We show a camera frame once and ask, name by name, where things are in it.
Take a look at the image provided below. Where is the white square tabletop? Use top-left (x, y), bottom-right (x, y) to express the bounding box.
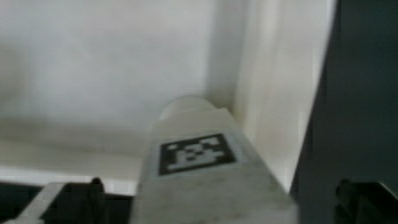
top-left (0, 0), bottom-right (338, 194)

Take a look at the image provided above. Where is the white leg with screw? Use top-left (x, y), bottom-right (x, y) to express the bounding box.
top-left (132, 96), bottom-right (299, 224)

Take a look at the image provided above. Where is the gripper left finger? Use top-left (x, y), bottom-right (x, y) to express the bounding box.
top-left (11, 178), bottom-right (113, 224)

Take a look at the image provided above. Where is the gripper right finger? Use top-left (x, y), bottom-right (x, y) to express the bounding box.
top-left (335, 179), bottom-right (398, 224)

